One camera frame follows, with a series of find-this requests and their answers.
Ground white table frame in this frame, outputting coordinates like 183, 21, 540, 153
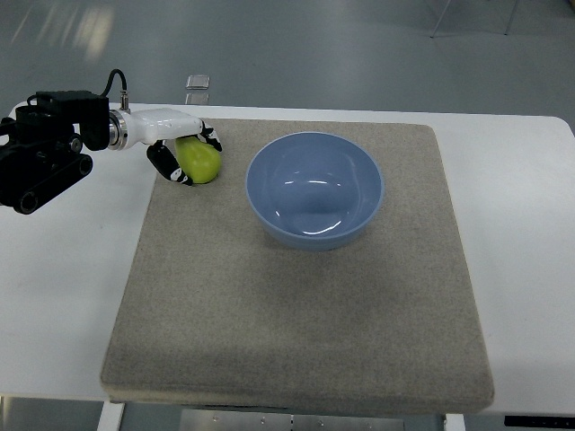
95, 401, 574, 430

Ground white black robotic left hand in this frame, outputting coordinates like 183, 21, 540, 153
108, 108, 222, 185

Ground blue bowl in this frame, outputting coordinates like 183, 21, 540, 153
245, 131, 385, 251

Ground grey felt mat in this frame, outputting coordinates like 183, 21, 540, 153
101, 119, 494, 417

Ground lower floor metal plate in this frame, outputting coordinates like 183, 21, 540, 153
185, 92, 209, 105

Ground green pear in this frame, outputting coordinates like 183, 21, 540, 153
174, 136, 222, 184

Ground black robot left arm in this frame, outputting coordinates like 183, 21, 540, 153
1, 69, 128, 215

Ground metal chair legs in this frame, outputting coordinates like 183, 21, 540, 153
429, 0, 520, 39

